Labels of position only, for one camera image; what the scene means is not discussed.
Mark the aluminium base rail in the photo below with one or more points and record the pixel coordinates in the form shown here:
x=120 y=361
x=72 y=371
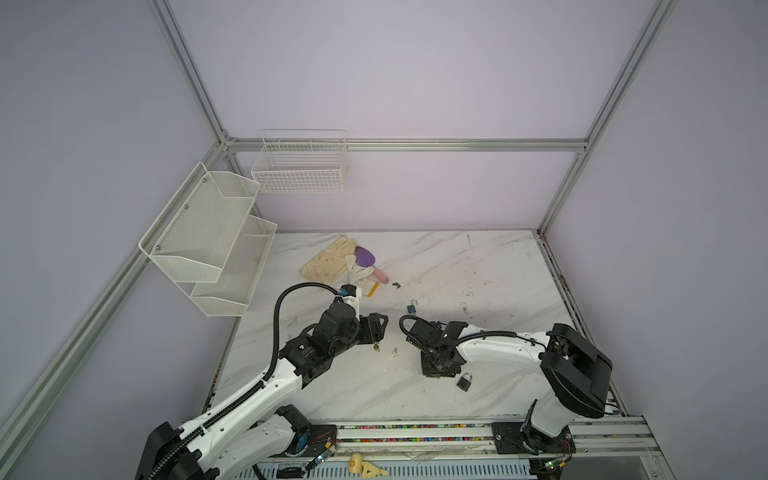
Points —
x=613 y=447

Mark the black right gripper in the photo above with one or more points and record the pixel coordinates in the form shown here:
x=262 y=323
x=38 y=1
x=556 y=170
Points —
x=428 y=373

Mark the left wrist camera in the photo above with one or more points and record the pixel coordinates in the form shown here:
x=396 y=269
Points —
x=351 y=295

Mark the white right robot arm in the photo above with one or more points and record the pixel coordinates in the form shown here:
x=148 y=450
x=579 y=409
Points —
x=578 y=373

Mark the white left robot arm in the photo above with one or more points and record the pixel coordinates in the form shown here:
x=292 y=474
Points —
x=257 y=421

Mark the white mesh two-tier shelf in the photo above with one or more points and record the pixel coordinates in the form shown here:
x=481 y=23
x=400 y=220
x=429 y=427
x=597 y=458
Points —
x=210 y=243

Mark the black padlock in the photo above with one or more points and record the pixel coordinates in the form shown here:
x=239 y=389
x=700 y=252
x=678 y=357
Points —
x=464 y=382

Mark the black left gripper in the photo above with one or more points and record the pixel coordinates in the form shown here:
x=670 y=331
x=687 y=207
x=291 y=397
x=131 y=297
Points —
x=370 y=327

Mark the white cloth glove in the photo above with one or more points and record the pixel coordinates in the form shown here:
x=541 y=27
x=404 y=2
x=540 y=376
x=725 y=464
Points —
x=361 y=277

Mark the white wire basket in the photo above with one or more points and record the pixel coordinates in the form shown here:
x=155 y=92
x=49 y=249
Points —
x=293 y=161

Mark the beige work glove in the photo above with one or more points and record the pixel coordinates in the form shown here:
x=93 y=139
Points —
x=330 y=264

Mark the purple pink spatula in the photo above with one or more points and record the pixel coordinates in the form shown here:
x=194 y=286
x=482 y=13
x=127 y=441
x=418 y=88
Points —
x=366 y=259

